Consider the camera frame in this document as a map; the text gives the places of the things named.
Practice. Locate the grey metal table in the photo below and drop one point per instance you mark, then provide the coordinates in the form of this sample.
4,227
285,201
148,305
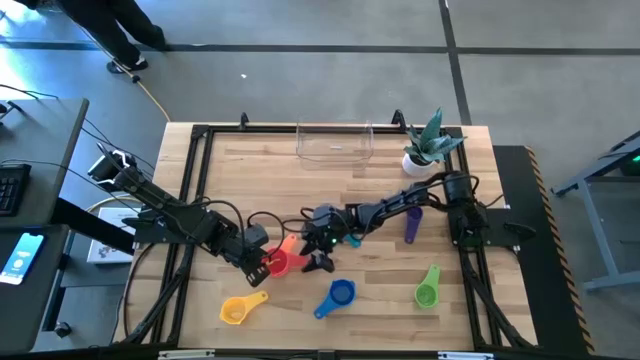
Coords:
600,180

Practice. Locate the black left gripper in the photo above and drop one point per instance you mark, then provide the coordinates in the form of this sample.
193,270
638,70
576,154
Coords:
247,257

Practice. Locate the purple measuring cup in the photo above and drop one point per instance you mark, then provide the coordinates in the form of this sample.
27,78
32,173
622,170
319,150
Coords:
413,222

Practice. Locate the white printed booklet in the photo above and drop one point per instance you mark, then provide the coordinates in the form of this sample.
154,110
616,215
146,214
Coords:
107,250

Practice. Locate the black aluminium table frame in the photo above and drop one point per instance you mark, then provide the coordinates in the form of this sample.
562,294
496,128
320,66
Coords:
200,165

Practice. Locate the teal measuring cup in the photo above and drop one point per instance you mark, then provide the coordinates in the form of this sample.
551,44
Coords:
353,241

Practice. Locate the clear plastic basket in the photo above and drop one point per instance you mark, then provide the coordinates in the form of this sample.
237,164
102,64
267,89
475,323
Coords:
335,147

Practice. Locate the red measuring cup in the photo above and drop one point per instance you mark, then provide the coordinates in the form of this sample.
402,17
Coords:
280,264

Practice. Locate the yellow measuring cup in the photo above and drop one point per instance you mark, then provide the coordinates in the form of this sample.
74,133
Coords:
235,310

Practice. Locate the green measuring cup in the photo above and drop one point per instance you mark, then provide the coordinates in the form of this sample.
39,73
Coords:
426,295

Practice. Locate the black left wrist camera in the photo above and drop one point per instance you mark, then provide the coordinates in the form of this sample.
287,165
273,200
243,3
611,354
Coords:
256,235

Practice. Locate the smartphone with lit screen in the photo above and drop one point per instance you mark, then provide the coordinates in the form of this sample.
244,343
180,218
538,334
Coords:
22,257

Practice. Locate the person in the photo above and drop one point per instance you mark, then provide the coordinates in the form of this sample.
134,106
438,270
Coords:
115,30

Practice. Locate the blue measuring cup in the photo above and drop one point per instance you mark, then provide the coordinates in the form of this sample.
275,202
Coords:
341,294

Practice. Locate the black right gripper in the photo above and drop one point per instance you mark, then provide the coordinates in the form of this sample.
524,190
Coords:
325,227

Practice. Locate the black mat with hazard stripe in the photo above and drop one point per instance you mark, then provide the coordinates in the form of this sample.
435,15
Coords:
530,280

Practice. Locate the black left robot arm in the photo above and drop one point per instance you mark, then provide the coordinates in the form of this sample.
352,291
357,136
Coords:
165,205

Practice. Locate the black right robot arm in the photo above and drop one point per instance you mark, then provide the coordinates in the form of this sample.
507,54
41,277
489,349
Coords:
390,205

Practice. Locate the snake plant in white pot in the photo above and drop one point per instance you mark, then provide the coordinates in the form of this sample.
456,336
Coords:
425,150

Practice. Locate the dark grey desk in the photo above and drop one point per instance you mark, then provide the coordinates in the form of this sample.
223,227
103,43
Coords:
40,135

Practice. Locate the black keyboard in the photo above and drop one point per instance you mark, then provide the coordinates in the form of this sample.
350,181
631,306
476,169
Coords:
10,187

